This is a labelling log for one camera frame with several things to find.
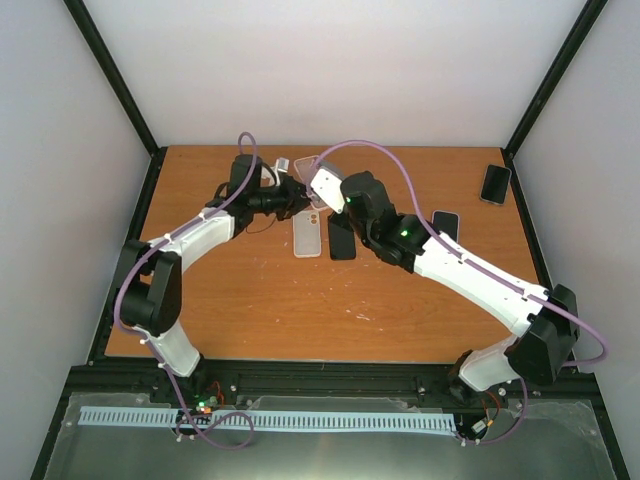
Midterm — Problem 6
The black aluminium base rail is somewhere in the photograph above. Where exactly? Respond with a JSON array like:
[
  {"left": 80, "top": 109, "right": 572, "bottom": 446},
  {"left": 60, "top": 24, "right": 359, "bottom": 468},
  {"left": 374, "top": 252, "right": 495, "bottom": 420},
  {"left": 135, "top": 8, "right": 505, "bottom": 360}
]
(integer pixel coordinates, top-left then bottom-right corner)
[{"left": 64, "top": 357, "right": 599, "bottom": 416}]

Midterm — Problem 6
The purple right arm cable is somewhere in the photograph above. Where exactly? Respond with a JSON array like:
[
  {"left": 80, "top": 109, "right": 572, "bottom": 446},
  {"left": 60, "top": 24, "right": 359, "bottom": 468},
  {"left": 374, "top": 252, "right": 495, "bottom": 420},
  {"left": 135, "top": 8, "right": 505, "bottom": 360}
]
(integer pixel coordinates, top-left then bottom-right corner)
[{"left": 312, "top": 139, "right": 611, "bottom": 447}]

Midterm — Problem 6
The black frame post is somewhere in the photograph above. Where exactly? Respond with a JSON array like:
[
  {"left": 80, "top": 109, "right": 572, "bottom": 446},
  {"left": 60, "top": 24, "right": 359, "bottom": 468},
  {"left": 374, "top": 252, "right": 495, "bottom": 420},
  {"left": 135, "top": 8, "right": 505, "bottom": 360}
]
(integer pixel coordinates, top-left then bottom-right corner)
[
  {"left": 502, "top": 0, "right": 610, "bottom": 161},
  {"left": 62, "top": 0, "right": 169, "bottom": 161}
]

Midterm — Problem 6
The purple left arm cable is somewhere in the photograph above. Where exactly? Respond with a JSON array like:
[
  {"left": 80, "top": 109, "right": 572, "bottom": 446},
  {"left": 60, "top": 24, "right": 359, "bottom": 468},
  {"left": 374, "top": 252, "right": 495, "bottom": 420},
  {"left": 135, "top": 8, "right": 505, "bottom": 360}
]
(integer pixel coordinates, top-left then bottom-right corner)
[{"left": 113, "top": 131, "right": 259, "bottom": 449}]

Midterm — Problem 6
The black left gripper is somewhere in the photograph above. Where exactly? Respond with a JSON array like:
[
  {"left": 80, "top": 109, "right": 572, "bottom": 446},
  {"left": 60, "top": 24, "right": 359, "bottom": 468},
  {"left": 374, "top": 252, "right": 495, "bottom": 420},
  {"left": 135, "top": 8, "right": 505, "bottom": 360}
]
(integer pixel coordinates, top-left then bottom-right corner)
[{"left": 250, "top": 175, "right": 310, "bottom": 222}]

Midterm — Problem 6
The black right frame post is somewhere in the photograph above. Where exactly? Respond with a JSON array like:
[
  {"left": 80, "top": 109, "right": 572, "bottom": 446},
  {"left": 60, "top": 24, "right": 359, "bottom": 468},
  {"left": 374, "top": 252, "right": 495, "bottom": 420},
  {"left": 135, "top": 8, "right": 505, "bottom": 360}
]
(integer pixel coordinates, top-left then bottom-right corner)
[{"left": 502, "top": 0, "right": 610, "bottom": 161}]

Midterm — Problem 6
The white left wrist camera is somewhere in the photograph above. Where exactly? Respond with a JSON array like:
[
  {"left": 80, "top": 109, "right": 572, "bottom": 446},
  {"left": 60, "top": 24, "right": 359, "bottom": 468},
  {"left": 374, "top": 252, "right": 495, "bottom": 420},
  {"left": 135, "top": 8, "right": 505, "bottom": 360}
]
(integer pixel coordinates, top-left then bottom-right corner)
[{"left": 261, "top": 157, "right": 291, "bottom": 191}]

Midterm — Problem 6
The black left frame post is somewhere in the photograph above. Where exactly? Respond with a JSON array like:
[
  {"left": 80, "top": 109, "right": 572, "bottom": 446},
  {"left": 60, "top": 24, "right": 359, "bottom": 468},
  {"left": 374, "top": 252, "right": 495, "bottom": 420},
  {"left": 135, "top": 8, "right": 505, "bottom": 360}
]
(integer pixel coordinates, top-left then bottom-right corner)
[{"left": 62, "top": 0, "right": 169, "bottom": 161}]

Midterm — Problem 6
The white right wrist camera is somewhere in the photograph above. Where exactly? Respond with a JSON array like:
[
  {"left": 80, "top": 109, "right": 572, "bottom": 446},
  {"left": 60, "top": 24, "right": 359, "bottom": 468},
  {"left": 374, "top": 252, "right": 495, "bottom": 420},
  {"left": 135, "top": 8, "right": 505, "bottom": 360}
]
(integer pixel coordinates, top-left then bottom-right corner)
[{"left": 310, "top": 162, "right": 346, "bottom": 214}]

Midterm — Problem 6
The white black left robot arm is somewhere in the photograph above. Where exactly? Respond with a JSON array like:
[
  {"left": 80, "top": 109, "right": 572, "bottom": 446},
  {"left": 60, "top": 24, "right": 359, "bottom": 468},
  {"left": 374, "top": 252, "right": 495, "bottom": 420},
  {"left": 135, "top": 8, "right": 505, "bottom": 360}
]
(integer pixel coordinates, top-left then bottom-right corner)
[{"left": 109, "top": 154, "right": 310, "bottom": 403}]

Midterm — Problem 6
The cream white phone case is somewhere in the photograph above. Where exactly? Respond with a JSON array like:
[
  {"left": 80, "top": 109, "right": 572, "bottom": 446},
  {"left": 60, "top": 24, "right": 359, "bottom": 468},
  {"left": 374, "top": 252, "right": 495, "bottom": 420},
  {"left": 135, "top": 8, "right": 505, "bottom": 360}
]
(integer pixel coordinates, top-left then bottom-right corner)
[{"left": 292, "top": 210, "right": 322, "bottom": 258}]

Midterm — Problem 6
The light blue slotted cable duct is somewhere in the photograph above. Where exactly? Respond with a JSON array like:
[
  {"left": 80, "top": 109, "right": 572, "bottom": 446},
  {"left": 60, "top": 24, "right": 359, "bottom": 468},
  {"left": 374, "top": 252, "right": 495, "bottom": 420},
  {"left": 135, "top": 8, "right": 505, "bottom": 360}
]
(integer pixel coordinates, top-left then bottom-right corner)
[{"left": 77, "top": 406, "right": 456, "bottom": 436}]

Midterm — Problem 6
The black phone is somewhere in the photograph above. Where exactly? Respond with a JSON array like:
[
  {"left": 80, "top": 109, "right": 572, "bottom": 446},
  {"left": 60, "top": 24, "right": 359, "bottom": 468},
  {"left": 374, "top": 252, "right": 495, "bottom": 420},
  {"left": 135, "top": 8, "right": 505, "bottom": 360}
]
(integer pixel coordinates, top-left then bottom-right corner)
[{"left": 328, "top": 213, "right": 356, "bottom": 261}]

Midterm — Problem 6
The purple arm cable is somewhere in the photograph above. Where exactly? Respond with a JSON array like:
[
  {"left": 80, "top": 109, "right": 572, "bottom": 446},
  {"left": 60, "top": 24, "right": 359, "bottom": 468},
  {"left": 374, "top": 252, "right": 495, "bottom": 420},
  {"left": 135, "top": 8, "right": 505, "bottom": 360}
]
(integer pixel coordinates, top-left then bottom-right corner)
[
  {"left": 312, "top": 139, "right": 611, "bottom": 447},
  {"left": 113, "top": 131, "right": 259, "bottom": 449}
]

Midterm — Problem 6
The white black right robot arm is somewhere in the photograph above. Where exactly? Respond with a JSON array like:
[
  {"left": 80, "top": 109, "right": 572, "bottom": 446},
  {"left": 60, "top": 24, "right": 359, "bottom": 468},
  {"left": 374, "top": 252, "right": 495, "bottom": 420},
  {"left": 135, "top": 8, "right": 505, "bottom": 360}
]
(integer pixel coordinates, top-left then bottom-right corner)
[{"left": 311, "top": 168, "right": 580, "bottom": 400}]

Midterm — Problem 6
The dark grey phone far corner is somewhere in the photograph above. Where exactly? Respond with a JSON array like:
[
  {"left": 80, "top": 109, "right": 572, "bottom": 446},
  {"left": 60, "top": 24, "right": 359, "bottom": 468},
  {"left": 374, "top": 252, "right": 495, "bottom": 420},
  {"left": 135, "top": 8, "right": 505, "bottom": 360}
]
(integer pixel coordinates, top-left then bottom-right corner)
[{"left": 480, "top": 164, "right": 511, "bottom": 205}]

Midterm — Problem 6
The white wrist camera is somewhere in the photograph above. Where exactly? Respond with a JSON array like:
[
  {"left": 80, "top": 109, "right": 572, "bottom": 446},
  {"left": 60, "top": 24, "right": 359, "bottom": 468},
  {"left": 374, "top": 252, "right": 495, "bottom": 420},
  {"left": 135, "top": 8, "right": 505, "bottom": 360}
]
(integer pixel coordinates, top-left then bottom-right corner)
[
  {"left": 261, "top": 157, "right": 291, "bottom": 191},
  {"left": 310, "top": 162, "right": 346, "bottom": 214}
]

